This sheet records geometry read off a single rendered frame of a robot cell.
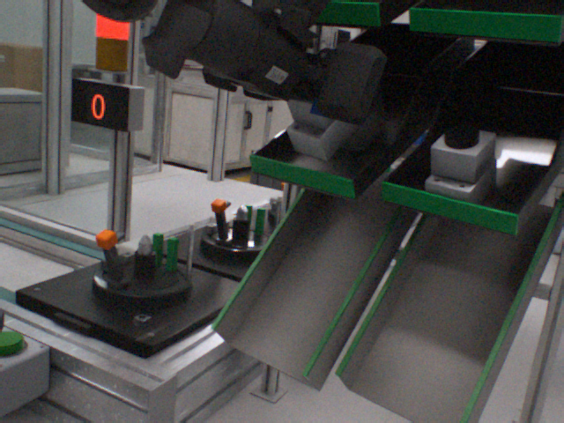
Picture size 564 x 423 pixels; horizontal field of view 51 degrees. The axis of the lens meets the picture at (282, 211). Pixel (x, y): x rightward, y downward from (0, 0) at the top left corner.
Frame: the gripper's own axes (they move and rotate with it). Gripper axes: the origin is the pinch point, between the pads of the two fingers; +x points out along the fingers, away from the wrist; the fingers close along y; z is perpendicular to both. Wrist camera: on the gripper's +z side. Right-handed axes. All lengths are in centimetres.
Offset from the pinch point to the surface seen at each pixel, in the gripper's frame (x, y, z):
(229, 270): 26.9, 26.4, -27.1
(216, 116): 95, 114, 0
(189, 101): 356, 440, 20
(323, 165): 7.1, 1.3, -6.7
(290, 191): 14.4, 10.1, -11.0
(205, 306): 15.1, 18.0, -30.0
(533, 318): 83, -6, -21
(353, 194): 4.0, -5.4, -8.5
